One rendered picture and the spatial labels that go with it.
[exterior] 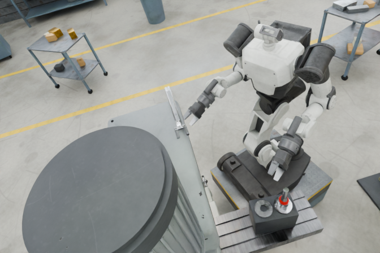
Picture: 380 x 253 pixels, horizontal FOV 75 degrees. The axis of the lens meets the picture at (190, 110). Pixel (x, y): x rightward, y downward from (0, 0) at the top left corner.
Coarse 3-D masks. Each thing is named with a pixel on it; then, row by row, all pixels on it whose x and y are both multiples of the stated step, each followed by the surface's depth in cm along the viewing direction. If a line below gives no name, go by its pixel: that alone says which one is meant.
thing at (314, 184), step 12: (276, 132) 247; (216, 168) 232; (312, 168) 215; (216, 180) 231; (228, 180) 222; (300, 180) 210; (312, 180) 208; (324, 180) 206; (228, 192) 214; (288, 192) 205; (312, 192) 202; (324, 192) 218; (240, 204) 205; (312, 204) 223
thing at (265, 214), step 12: (252, 204) 130; (264, 204) 128; (276, 204) 127; (288, 204) 126; (252, 216) 130; (264, 216) 124; (276, 216) 124; (288, 216) 123; (264, 228) 131; (276, 228) 133
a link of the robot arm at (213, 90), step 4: (212, 80) 143; (216, 80) 141; (212, 84) 141; (216, 84) 142; (208, 88) 141; (212, 88) 142; (216, 88) 143; (220, 88) 142; (224, 88) 143; (204, 92) 144; (208, 92) 141; (212, 92) 144; (216, 92) 143; (220, 92) 141; (224, 92) 144; (208, 96) 142; (212, 96) 143; (216, 96) 146; (220, 96) 143; (212, 100) 144
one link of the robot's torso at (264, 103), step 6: (300, 78) 150; (294, 84) 144; (300, 84) 148; (294, 90) 143; (300, 90) 146; (264, 96) 142; (288, 96) 147; (294, 96) 147; (264, 102) 145; (270, 102) 138; (276, 102) 140; (264, 108) 150; (270, 108) 145; (270, 114) 148
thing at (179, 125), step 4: (168, 88) 90; (168, 92) 89; (168, 96) 88; (172, 96) 87; (168, 100) 86; (172, 100) 86; (172, 104) 84; (172, 108) 83; (176, 108) 83; (172, 112) 82; (176, 112) 81; (176, 116) 80; (176, 120) 79; (180, 120) 79; (176, 124) 78; (180, 124) 78; (184, 124) 77; (176, 128) 77; (180, 128) 77; (184, 128) 76; (176, 132) 76; (188, 132) 75; (176, 136) 75
